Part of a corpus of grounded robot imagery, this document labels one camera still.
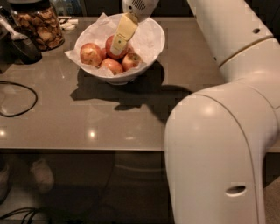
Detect white paper liner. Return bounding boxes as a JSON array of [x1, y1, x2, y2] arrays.
[[64, 12, 166, 78]]

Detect white bowl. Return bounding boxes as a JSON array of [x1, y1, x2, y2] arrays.
[[74, 12, 166, 86]]

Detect small white items behind jar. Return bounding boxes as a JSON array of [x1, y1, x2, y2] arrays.
[[59, 18, 79, 31]]

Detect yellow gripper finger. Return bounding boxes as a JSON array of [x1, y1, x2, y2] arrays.
[[110, 13, 138, 56]]

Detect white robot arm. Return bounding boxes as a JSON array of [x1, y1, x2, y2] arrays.
[[164, 0, 280, 224]]

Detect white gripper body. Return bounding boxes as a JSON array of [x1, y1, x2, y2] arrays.
[[122, 0, 159, 23]]

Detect black cables on floor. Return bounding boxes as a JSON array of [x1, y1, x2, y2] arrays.
[[0, 206, 49, 224]]

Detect black appliance with silver handle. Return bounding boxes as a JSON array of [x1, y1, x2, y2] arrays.
[[0, 6, 42, 74]]

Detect black cable on table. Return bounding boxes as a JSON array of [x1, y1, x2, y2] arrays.
[[0, 80, 39, 118]]

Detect glass jar of dried chips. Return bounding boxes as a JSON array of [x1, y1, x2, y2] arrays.
[[7, 0, 64, 51]]

